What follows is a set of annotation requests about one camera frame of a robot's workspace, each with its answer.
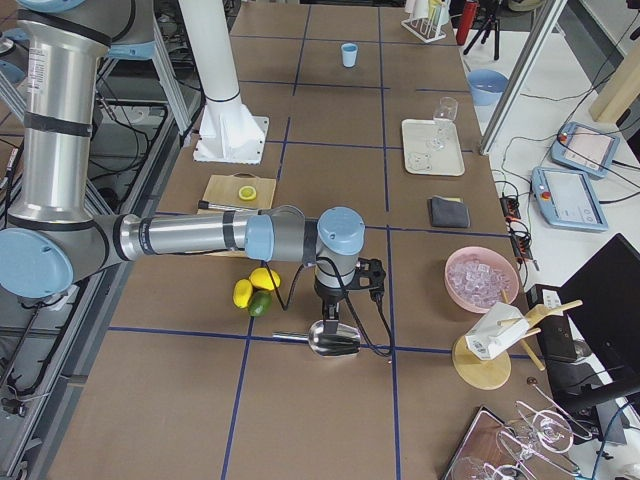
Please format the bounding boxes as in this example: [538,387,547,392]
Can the wooden paper towel stand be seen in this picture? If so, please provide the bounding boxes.
[452,300,583,390]

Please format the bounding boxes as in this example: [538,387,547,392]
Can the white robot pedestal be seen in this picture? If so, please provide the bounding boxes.
[179,0,269,165]

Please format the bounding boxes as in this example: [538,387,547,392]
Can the pink bowl of ice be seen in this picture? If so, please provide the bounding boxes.
[444,246,520,313]

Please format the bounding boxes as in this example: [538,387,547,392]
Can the yellow lemon lower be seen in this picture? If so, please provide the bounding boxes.
[232,279,254,309]

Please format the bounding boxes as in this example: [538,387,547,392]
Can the half lemon slice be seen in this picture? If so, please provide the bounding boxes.
[237,185,258,202]

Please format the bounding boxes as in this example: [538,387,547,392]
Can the black tripod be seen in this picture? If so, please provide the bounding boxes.
[462,0,502,61]

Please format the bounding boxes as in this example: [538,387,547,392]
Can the cream bear tray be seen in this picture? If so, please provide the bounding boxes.
[401,119,465,177]

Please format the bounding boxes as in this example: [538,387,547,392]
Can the grey folded cloth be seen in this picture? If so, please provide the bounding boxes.
[428,196,470,228]

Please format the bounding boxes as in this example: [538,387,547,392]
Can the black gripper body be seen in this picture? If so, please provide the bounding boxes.
[314,272,345,304]

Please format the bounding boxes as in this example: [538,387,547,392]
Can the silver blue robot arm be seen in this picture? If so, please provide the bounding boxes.
[1,1,364,340]

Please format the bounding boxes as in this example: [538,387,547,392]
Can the blue bowl on desk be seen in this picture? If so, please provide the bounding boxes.
[467,69,509,106]

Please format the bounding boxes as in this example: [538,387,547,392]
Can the silver metal ice scoop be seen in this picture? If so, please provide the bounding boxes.
[272,320,361,357]

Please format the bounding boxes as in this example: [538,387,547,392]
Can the wooden cutting board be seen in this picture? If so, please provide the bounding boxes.
[196,172,278,259]

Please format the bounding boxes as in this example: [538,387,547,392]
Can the teach pendant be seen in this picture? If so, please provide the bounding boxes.
[531,167,609,232]
[551,121,620,179]

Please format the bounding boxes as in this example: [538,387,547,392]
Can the light blue plastic cup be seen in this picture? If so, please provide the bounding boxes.
[341,43,359,68]

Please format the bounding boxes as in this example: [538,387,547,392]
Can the clear wine glass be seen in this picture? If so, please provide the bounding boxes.
[428,97,458,151]

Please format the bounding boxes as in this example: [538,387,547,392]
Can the aluminium frame post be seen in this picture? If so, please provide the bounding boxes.
[479,0,568,155]

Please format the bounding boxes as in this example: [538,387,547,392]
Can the black monitor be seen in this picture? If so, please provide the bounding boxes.
[558,233,639,413]

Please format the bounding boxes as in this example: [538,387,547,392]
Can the glass rack with glasses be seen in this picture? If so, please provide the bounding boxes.
[442,401,593,479]

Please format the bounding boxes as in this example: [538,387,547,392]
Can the teach pendant far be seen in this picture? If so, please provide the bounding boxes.
[551,121,620,179]

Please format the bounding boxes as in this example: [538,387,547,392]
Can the yellow lemon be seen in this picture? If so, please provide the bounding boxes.
[232,279,254,309]
[249,267,281,291]

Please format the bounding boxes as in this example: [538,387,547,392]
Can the black power strip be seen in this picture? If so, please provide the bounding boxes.
[499,195,539,270]

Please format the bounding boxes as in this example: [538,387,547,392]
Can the teach pendant near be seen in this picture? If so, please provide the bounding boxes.
[531,167,609,232]

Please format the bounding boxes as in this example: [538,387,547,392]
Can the silver handled knife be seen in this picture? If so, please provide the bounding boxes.
[197,200,255,211]

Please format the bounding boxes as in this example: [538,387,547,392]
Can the yellow lemon upper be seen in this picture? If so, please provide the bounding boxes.
[249,267,281,291]

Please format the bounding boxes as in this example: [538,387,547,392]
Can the white wire cup rack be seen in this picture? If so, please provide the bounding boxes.
[401,0,450,44]

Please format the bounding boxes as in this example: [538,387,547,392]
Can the black camera cable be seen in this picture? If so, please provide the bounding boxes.
[277,257,394,358]

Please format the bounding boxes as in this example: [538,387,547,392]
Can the green lime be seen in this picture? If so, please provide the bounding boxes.
[247,290,273,318]

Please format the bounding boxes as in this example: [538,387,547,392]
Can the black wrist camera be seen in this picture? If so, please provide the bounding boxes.
[354,258,386,302]

